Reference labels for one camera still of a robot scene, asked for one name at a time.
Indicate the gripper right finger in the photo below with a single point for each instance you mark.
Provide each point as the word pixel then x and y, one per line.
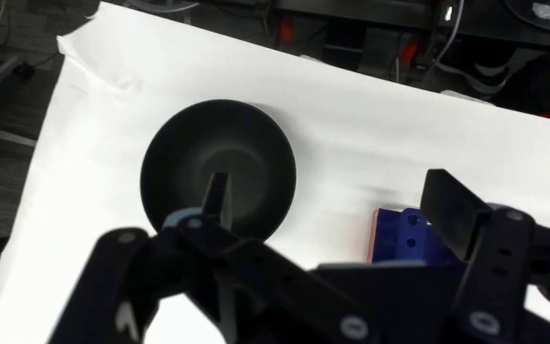
pixel 494 267

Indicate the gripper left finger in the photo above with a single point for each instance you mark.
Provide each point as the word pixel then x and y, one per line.
pixel 127 286

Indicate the orange object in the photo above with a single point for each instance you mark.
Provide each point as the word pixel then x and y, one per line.
pixel 373 236

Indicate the black bowl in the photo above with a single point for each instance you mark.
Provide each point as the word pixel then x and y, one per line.
pixel 217 138

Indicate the blue block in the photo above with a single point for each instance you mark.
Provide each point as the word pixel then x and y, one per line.
pixel 399 239

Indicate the white paper sheet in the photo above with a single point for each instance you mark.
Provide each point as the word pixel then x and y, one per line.
pixel 351 119

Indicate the black desk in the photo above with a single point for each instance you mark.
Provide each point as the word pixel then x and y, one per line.
pixel 494 24

